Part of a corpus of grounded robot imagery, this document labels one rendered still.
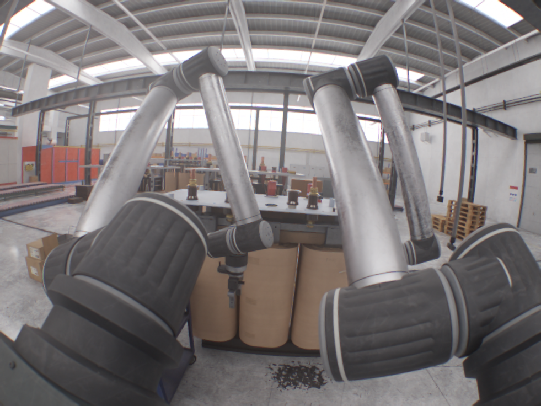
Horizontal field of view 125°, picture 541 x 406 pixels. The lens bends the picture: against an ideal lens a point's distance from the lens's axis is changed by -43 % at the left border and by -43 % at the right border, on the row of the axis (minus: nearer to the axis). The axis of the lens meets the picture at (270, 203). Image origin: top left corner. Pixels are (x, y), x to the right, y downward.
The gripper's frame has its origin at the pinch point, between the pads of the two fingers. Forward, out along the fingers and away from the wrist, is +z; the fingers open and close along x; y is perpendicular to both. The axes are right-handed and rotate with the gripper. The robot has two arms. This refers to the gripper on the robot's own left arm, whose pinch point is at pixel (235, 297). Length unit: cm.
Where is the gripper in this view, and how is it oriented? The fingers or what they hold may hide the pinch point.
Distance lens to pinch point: 129.9
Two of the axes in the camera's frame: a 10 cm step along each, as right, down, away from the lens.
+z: -0.7, 9.9, 1.5
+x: 1.1, -1.4, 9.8
